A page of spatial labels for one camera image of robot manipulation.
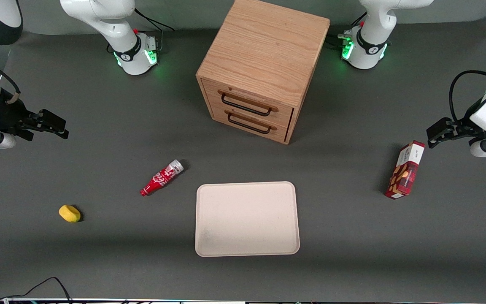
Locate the black loose table cable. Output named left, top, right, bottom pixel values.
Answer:
left=0, top=277, right=73, bottom=304

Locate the black right base cable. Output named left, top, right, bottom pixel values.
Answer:
left=135, top=8, right=175, bottom=32

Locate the beige rectangular tray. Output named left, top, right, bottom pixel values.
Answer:
left=195, top=182, right=300, bottom=257

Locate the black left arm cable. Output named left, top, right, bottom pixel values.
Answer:
left=449, top=70, right=486, bottom=123

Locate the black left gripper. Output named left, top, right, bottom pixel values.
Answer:
left=427, top=99, right=486, bottom=149

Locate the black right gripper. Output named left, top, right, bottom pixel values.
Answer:
left=0, top=100, right=70, bottom=141

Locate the yellow sponge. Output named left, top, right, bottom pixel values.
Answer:
left=59, top=205, right=81, bottom=223

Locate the black left base cable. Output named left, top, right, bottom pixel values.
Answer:
left=327, top=13, right=366, bottom=47

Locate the wooden drawer cabinet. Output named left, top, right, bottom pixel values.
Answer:
left=196, top=0, right=331, bottom=145

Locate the red coke bottle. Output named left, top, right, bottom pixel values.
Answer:
left=140, top=159, right=184, bottom=197

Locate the red cookie box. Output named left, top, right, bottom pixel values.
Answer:
left=385, top=141, right=426, bottom=200

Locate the black base cable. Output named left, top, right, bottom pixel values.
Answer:
left=135, top=8, right=175, bottom=32
left=327, top=13, right=366, bottom=47

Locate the wooden drawer front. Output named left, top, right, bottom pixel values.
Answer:
left=202, top=78, right=295, bottom=128
left=211, top=104, right=291, bottom=143

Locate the black metal drawer handle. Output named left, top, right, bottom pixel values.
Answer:
left=226, top=111, right=274, bottom=135
left=220, top=93, right=273, bottom=117

